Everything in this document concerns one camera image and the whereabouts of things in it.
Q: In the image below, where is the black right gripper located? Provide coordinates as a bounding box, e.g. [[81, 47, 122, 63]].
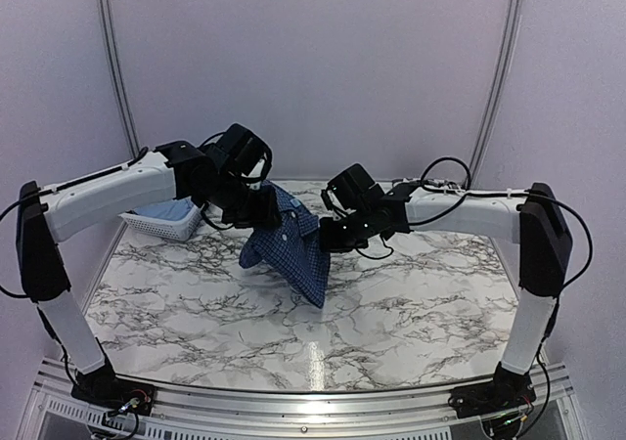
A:
[[321, 207, 377, 253]]

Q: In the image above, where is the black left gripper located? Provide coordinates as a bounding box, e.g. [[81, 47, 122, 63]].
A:
[[200, 172, 282, 229]]

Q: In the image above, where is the blue checked shirt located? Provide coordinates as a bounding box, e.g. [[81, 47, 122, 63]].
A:
[[239, 181, 331, 308]]

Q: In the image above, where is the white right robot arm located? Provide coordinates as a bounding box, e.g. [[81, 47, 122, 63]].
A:
[[321, 172, 573, 409]]

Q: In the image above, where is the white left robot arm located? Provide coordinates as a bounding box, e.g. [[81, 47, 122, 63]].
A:
[[16, 126, 281, 406]]

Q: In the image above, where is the white plastic basket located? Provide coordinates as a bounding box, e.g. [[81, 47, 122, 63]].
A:
[[119, 198, 201, 242]]

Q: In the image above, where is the light blue folded shirt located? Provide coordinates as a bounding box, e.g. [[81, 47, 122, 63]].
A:
[[133, 199, 194, 222]]

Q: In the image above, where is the black white plaid shirt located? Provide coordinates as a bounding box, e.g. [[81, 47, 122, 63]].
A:
[[391, 178, 462, 189]]

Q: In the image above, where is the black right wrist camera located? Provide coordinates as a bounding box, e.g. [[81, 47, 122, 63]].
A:
[[321, 163, 384, 215]]

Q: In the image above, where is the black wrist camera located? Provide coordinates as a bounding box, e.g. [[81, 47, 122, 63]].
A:
[[199, 123, 273, 185], [321, 163, 384, 215]]

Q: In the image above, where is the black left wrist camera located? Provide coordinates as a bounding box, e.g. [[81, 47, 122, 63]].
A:
[[199, 123, 273, 185]]

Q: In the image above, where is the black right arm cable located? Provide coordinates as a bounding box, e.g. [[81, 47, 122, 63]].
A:
[[419, 155, 473, 192]]

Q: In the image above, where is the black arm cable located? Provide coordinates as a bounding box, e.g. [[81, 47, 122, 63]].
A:
[[419, 155, 473, 192], [0, 198, 35, 299]]

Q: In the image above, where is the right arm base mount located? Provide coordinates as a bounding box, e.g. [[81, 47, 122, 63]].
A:
[[448, 382, 537, 418]]

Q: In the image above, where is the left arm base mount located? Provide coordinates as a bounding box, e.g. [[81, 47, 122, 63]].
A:
[[70, 378, 157, 416]]

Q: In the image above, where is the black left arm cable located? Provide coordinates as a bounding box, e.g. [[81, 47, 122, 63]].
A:
[[0, 198, 35, 299]]

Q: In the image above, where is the right aluminium wall post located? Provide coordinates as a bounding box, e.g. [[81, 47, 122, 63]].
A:
[[469, 0, 524, 185]]

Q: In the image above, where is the aluminium wall post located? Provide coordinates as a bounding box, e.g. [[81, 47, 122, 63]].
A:
[[96, 0, 142, 158], [469, 0, 524, 185]]

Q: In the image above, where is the left aluminium wall post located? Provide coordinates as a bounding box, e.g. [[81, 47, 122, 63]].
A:
[[96, 0, 142, 158]]

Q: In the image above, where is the aluminium front rail frame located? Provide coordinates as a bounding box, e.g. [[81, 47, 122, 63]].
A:
[[16, 359, 590, 439]]

